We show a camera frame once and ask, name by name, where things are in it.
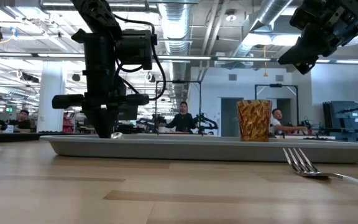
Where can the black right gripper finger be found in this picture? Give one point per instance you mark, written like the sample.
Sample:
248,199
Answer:
304,49
304,67

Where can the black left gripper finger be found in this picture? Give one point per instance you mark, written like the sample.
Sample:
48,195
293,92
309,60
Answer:
97,119
110,119

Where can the silver metal spoon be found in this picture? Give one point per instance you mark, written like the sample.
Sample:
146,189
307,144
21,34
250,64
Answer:
117,135

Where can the amber textured glass cup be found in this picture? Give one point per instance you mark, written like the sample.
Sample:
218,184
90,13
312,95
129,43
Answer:
254,121

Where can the grey rectangular tray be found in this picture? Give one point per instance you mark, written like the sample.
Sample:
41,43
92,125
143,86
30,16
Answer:
182,151

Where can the silver metal fork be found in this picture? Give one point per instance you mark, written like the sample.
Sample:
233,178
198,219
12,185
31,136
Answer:
303,166

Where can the black background robot arm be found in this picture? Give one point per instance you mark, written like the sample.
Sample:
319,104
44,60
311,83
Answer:
154,119
208,121

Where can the red cabinet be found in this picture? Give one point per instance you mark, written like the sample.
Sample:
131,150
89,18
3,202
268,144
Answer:
68,123

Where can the white round column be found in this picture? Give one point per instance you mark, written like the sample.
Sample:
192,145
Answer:
51,93

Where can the person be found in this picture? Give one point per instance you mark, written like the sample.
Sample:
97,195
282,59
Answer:
183,121
23,123
277,116

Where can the blue-grey workstation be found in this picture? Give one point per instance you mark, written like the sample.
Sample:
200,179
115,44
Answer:
343,115

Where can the green exit sign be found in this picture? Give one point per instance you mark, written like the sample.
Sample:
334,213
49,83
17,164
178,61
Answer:
9,109

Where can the grey door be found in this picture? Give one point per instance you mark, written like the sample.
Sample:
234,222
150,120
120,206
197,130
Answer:
229,116

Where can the black metal frame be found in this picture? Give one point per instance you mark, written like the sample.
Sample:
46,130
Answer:
179,81
275,85

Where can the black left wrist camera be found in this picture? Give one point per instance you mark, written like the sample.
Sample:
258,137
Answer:
135,48

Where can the silver slanted ceiling duct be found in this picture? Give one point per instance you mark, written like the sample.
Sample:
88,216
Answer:
272,9

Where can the silver round ceiling duct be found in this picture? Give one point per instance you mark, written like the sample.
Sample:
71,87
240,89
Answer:
176,25

